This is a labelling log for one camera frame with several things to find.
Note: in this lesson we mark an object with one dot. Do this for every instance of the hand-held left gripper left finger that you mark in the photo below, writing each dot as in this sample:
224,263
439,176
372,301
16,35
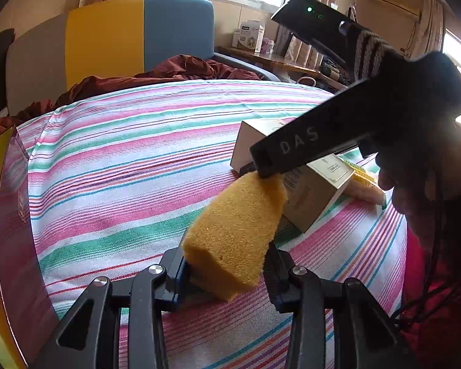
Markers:
182,276

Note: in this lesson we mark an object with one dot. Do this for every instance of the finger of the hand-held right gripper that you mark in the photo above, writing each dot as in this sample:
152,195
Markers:
249,168

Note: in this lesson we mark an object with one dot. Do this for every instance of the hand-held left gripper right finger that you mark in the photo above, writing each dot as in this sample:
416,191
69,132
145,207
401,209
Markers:
272,276

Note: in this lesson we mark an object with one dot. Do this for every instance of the yellow sponge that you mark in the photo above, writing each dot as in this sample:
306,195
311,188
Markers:
238,230

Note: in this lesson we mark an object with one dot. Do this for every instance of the gold tin box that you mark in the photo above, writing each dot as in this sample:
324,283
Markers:
15,219

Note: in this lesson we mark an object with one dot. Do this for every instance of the person's right forearm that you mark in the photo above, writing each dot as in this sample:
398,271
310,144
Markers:
457,238

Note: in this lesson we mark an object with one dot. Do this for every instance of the person's right hand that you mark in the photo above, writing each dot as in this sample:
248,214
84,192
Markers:
415,169

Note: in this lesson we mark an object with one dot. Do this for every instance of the kraft cardboard box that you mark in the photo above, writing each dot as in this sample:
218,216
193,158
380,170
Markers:
311,200

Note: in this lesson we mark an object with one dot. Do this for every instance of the yellow snack packet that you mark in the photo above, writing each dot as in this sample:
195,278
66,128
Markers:
368,188

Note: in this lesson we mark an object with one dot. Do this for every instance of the wooden side desk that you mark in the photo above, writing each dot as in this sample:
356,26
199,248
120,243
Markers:
284,65

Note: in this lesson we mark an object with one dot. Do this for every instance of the dark red blanket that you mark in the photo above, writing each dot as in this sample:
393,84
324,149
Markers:
184,69

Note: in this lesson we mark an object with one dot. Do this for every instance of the striped bed sheet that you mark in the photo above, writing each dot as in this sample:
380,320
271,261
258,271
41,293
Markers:
119,161

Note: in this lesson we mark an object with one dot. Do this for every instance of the white carton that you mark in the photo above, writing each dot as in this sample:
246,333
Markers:
251,34

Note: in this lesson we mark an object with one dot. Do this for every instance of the red clothing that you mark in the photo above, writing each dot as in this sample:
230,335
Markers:
445,323

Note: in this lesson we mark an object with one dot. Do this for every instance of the grey yellow blue headboard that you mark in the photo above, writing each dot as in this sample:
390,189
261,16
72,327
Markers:
107,38

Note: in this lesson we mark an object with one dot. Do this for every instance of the black rolled mat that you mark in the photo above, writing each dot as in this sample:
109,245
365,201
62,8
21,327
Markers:
2,69

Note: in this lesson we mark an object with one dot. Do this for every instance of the wall air conditioner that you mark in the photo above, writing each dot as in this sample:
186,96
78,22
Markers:
395,3

